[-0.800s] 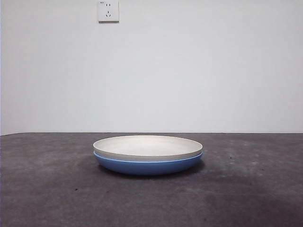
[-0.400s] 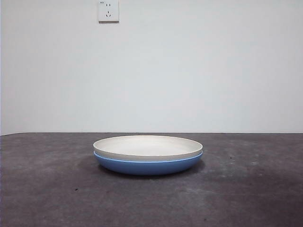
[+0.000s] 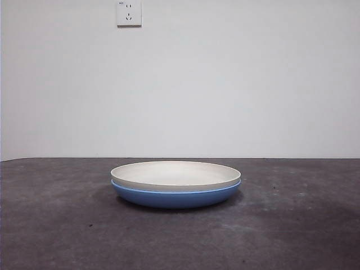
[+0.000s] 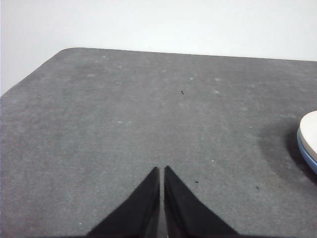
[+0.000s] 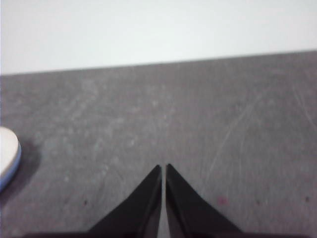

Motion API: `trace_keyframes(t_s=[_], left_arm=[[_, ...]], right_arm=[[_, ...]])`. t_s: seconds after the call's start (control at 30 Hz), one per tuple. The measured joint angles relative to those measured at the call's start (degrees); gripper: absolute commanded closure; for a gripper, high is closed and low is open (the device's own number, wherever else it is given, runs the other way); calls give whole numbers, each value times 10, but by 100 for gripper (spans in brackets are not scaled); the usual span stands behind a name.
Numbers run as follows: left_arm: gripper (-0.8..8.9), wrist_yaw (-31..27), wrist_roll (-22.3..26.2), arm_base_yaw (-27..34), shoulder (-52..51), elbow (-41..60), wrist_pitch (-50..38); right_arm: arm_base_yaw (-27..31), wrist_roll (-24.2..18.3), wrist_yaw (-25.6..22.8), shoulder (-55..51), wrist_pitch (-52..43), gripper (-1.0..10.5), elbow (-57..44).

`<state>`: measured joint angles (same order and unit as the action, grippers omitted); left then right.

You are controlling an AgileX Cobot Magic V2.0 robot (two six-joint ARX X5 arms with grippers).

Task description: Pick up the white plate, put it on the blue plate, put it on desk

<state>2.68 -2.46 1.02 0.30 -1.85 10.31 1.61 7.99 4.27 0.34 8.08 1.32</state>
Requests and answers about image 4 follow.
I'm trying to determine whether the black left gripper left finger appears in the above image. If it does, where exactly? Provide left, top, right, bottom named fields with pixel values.
left=86, top=166, right=160, bottom=238

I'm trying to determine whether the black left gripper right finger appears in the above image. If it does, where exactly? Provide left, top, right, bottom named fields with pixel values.
left=163, top=165, right=240, bottom=238

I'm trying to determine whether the blue round plate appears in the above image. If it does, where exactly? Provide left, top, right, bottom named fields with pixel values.
left=297, top=128, right=317, bottom=176

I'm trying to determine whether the white round plate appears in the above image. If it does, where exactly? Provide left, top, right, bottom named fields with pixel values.
left=299, top=111, right=317, bottom=162

